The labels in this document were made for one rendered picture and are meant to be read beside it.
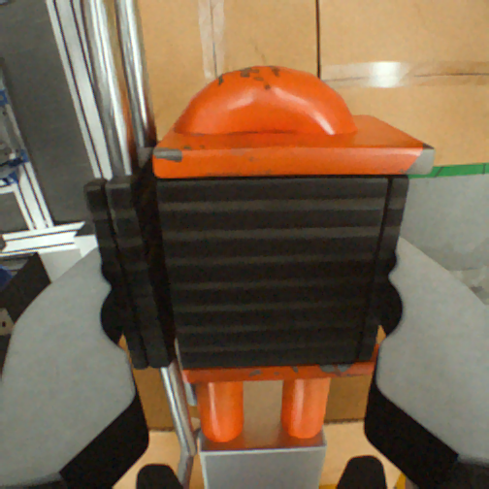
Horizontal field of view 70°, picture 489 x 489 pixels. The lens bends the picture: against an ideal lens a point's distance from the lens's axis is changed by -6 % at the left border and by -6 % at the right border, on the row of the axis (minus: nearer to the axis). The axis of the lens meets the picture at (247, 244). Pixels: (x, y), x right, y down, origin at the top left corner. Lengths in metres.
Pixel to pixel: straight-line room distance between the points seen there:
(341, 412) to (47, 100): 1.10
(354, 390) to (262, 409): 0.28
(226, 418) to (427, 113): 0.79
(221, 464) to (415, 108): 0.78
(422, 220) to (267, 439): 1.50
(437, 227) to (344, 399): 1.30
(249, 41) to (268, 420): 0.68
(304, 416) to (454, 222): 1.58
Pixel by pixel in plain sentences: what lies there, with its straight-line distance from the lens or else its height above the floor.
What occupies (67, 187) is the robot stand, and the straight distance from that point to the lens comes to 1.29.
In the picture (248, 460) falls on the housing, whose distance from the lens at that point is 0.20.
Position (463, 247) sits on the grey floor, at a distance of 1.82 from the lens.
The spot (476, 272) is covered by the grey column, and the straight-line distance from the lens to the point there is 1.91.
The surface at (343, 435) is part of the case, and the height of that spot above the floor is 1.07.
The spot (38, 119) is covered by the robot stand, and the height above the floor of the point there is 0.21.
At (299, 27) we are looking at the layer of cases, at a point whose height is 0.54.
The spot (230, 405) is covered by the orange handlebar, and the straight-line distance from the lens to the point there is 0.17.
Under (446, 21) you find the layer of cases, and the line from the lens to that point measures 0.89.
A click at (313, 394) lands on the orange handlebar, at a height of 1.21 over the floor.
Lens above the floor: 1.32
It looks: 62 degrees down
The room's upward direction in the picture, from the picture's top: 175 degrees clockwise
